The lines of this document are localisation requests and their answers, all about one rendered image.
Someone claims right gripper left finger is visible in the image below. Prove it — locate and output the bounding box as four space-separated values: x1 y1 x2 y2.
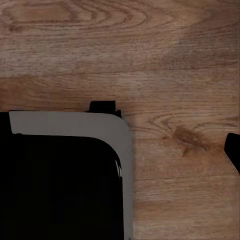
0 133 26 193

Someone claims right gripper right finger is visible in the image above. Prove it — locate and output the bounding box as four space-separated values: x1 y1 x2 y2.
224 133 240 173

